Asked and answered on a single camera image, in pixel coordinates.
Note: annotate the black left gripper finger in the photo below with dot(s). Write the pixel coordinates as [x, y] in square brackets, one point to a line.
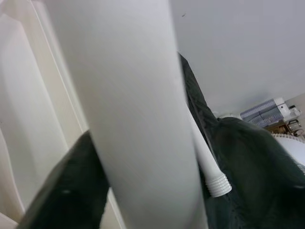
[66, 190]

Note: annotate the white plastic table top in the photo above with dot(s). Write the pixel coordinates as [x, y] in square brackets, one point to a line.
[28, 95]

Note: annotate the white plastic table leg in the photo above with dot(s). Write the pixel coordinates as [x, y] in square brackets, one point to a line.
[214, 176]
[131, 107]

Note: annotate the black tablecloth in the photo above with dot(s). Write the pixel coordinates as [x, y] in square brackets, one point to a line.
[250, 179]

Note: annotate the brown wooden shelf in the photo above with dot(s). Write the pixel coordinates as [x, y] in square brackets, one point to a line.
[286, 127]

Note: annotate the small white appliance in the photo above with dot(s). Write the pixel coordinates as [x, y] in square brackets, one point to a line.
[280, 106]

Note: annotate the white standing fan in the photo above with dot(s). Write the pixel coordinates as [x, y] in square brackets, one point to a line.
[293, 150]

